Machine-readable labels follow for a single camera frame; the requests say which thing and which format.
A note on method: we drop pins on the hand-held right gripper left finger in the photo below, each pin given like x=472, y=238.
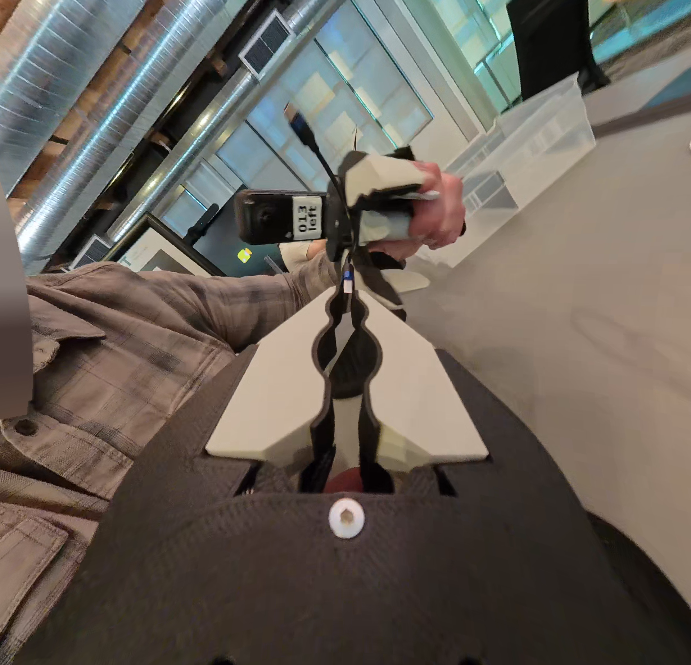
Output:
x=270, y=406

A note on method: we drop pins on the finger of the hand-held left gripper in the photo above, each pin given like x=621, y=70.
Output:
x=389, y=174
x=383, y=228

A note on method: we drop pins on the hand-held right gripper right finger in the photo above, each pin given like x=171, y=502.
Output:
x=427, y=406

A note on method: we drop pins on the black slim usb hub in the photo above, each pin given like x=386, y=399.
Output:
x=351, y=352

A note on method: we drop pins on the clear plastic organizer box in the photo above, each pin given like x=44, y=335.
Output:
x=518, y=158

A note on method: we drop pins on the person's left forearm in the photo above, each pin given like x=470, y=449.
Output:
x=281, y=298

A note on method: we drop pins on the person's left hand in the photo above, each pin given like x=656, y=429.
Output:
x=437, y=206

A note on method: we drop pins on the black office chair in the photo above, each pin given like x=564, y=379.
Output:
x=556, y=34

